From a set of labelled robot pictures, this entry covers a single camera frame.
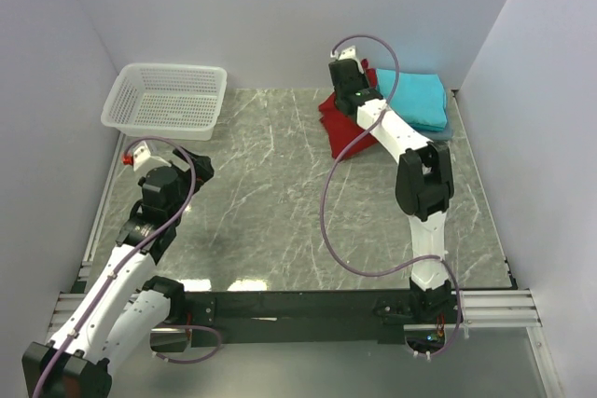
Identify red t shirt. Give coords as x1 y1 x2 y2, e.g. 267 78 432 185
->
317 58 380 162

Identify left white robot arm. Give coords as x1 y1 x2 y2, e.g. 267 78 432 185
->
21 140 215 397

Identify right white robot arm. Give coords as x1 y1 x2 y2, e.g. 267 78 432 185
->
328 56 455 322

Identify white plastic basket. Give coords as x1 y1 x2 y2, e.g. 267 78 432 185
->
101 63 228 141

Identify light turquoise folded shirt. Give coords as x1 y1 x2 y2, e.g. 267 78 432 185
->
390 73 446 129

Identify dark teal folded shirt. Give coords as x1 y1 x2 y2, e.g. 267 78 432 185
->
410 89 448 132

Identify black base beam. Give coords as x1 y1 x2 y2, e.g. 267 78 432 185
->
166 289 418 345

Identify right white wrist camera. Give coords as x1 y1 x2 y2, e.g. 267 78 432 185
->
330 45 359 62

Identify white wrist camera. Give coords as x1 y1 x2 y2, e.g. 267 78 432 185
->
330 45 359 62
121 141 171 177

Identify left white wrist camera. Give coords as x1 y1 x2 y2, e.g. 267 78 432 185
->
121 141 171 177

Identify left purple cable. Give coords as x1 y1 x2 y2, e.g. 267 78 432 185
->
31 137 224 398

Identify purple cable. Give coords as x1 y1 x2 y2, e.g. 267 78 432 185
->
31 137 224 398
320 34 463 358

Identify left aluminium rail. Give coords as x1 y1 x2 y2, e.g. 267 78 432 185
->
27 136 155 398

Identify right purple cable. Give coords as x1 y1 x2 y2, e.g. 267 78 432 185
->
320 34 463 358

